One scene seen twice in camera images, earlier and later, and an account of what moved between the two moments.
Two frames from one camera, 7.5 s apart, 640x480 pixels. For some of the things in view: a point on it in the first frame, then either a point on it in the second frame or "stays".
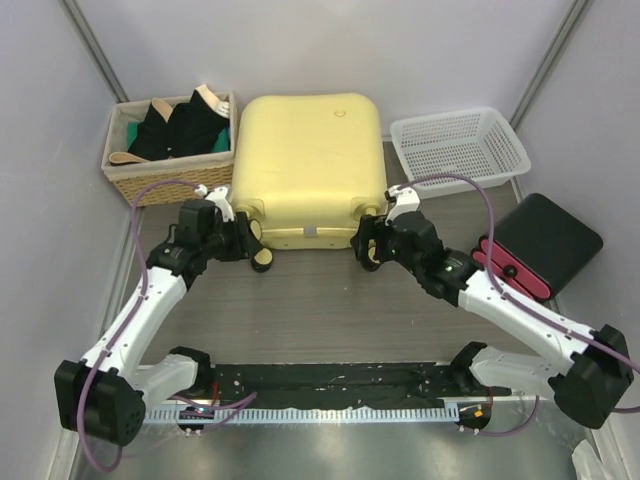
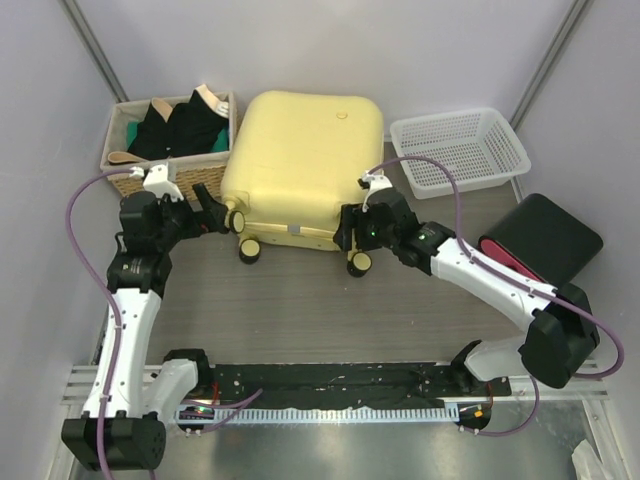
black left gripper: [239, 229] to [213, 210]
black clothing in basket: [192, 129] stays
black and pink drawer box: [538, 247] stays
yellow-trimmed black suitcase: [307, 166] stays
